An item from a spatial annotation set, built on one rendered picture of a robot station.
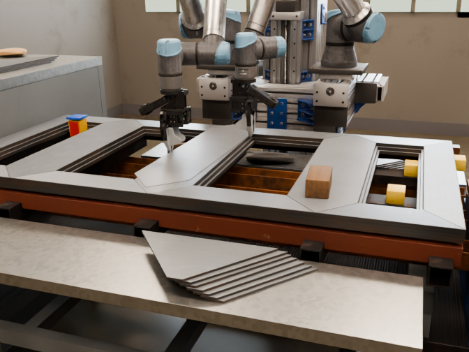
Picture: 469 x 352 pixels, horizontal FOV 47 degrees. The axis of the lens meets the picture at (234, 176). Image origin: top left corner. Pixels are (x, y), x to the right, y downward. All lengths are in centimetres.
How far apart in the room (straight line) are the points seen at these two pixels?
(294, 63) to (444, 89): 308
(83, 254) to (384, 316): 72
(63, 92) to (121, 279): 138
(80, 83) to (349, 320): 184
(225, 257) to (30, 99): 133
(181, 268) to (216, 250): 11
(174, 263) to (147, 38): 492
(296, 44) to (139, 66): 384
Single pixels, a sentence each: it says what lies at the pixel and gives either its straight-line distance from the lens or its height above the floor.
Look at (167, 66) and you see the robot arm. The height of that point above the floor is 113.
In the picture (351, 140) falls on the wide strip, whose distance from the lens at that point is 191.
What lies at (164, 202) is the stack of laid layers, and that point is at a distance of 143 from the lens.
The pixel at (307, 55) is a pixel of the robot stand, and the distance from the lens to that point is 251.
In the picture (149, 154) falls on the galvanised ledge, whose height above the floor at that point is 68.
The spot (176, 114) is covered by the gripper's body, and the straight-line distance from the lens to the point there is 172.
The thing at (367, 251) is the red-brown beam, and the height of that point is 77.
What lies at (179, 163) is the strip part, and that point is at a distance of 166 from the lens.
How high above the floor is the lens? 137
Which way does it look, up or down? 20 degrees down
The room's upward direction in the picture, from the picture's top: 1 degrees counter-clockwise
